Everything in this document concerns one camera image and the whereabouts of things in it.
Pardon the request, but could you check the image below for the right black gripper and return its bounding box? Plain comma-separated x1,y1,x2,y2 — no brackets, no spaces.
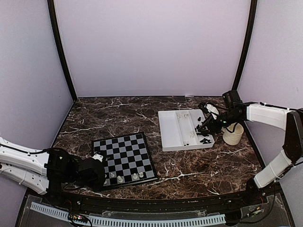
199,110,241,135

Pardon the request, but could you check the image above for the white plastic compartment tray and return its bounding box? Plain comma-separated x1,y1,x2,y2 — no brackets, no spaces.
158,109,214,152

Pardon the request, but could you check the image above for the black grey chessboard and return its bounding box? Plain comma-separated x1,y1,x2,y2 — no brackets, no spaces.
91,132,158,190

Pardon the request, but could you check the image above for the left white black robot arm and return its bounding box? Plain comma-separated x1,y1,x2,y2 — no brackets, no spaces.
0,138,106,206

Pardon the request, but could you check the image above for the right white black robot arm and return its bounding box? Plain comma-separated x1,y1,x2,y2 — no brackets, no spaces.
196,90,303,205

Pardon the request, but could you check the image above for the pile of black chess pieces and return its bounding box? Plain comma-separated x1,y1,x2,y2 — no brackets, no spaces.
194,115,213,145

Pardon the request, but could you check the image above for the pile of white chess pieces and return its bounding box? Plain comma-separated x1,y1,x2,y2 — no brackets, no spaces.
177,112,196,146

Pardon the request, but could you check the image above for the cream ribbed mug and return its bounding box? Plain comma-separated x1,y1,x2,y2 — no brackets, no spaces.
222,123,244,146

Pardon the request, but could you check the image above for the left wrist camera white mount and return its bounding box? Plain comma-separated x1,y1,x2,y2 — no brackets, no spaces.
92,153,107,163

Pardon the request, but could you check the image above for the white slotted cable duct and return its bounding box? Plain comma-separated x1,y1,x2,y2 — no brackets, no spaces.
30,201,226,227

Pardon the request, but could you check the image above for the black front rail base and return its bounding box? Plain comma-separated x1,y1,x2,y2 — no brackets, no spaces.
16,184,294,227

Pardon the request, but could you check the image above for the right black frame post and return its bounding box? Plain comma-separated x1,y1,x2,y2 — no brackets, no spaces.
232,0,258,90

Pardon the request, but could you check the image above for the black frame post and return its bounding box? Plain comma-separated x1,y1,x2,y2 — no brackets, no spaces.
47,0,78,102
232,0,258,90

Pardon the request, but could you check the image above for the left black frame post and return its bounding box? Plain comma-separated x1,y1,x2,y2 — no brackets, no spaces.
47,0,78,102

